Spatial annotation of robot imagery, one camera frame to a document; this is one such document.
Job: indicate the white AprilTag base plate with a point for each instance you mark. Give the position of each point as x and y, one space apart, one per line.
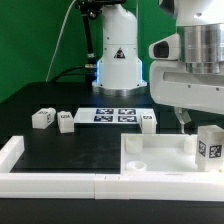
112 115

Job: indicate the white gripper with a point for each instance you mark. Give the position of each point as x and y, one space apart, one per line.
171 84

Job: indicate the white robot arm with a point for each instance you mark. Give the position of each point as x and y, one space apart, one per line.
188 67

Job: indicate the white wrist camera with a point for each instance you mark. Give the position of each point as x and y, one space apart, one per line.
166 49

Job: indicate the white U-shaped fence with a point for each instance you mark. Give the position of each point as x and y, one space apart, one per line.
194 186

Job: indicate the white square tabletop tray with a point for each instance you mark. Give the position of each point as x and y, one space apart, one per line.
166 153

